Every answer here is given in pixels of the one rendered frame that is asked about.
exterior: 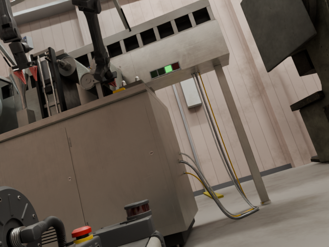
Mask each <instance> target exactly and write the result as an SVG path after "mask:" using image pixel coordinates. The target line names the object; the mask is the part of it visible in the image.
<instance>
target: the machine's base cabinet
mask: <svg viewBox="0 0 329 247"><path fill-rule="evenodd" d="M180 151H181V150H180V147H179V144H178V140H177V137H176V134H175V131H174V127H173V124H172V121H171V117H170V114H169V112H168V111H167V110H166V109H165V108H164V107H163V106H162V105H161V104H160V103H159V102H158V101H157V100H156V99H155V98H154V97H153V96H152V95H151V94H150V93H149V92H148V91H145V92H142V93H139V94H137V95H134V96H131V97H128V98H125V99H122V100H119V101H116V102H114V103H111V104H108V105H105V106H103V107H100V108H97V109H94V110H92V111H89V112H86V113H83V114H80V115H77V116H75V117H72V118H69V119H66V120H63V121H61V122H58V123H55V124H52V125H49V126H46V127H43V128H40V129H38V130H35V131H32V132H30V133H27V134H24V135H21V136H18V137H16V138H13V139H10V140H7V141H4V142H1V143H0V186H8V187H12V188H14V189H16V190H18V191H19V192H21V193H22V194H23V195H24V196H26V197H27V199H28V200H29V201H30V203H31V204H32V206H33V208H34V210H35V212H36V214H37V217H38V220H39V222H40V221H43V220H44V219H45V218H47V217H49V216H55V217H57V218H59V219H60V220H61V221H62V222H63V224H64V227H65V232H66V239H67V242H70V241H73V240H75V239H76V237H75V238H72V235H71V233H72V232H73V231H74V230H75V229H78V228H81V227H84V226H89V227H91V230H92V231H91V232H90V233H89V235H91V234H93V233H94V232H96V231H97V230H99V229H100V228H103V227H107V226H110V225H113V224H116V223H120V222H124V221H127V218H126V217H127V214H126V210H125V209H124V207H125V206H126V205H128V204H131V203H134V202H138V201H141V200H145V199H147V200H149V207H150V210H151V211H152V217H153V221H154V225H155V228H156V230H157V231H158V232H160V233H161V234H162V235H163V238H164V242H165V246H166V247H171V246H175V245H176V247H184V246H180V245H179V244H183V243H185V241H186V239H187V237H188V235H189V233H190V231H191V230H193V225H194V223H195V219H194V217H195V215H196V213H197V211H198V207H197V204H196V201H195V197H194V194H193V191H192V187H191V184H190V181H189V177H188V174H187V170H186V167H185V164H184V163H179V162H178V159H180V160H183V157H182V155H179V152H180ZM183 171H185V172H186V174H184V173H183ZM41 236H42V247H59V246H58V242H57V236H56V231H55V229H54V228H53V227H52V226H51V227H50V228H49V229H48V230H47V231H45V232H44V233H43V234H42V235H41Z"/></svg>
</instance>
